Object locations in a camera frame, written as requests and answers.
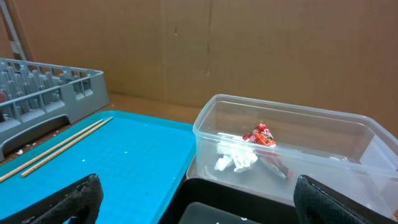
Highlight grey dish rack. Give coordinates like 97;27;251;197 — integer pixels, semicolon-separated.
1;58;109;157

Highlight clear plastic bin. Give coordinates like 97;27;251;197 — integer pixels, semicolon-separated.
193;95;397;218

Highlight wooden chopstick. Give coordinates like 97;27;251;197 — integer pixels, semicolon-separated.
21;116;113;178
1;119;103;182

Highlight white napkin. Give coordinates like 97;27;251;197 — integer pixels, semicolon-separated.
215;142;258;173

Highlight clear bin lid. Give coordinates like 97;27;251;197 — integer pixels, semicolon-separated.
185;156;295;207

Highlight red snack wrapper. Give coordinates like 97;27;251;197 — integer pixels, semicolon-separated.
243;123;292;179

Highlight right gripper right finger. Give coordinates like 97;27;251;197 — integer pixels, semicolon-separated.
294;175;395;224

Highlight teal plastic tray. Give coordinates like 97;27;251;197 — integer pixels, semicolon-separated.
1;111;196;223

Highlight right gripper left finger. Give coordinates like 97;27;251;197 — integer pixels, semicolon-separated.
1;174;104;224

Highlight black tray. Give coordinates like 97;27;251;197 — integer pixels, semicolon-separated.
158;178;299;223

